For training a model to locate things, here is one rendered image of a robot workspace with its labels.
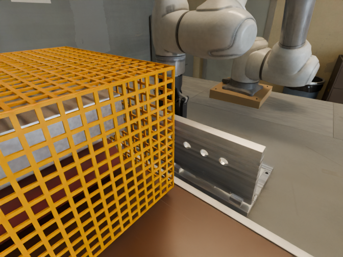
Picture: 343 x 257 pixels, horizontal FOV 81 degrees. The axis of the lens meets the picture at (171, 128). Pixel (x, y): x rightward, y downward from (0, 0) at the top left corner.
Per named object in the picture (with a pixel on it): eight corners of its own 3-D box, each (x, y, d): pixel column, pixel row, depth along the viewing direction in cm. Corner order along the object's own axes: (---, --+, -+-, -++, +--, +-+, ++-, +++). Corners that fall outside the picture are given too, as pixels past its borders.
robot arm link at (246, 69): (238, 72, 123) (246, 33, 111) (268, 79, 112) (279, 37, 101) (224, 78, 113) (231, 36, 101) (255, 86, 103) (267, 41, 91)
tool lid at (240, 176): (266, 146, 36) (262, 152, 35) (252, 203, 48) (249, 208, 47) (117, 93, 61) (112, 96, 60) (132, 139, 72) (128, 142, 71)
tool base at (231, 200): (272, 172, 61) (275, 163, 59) (246, 219, 47) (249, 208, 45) (164, 127, 85) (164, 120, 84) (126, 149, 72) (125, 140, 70)
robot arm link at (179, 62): (168, 51, 65) (168, 69, 68) (148, 54, 59) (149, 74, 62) (191, 54, 60) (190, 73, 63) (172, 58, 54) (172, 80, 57)
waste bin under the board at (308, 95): (310, 118, 293) (325, 76, 262) (307, 130, 261) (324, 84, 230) (276, 110, 316) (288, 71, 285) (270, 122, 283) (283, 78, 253)
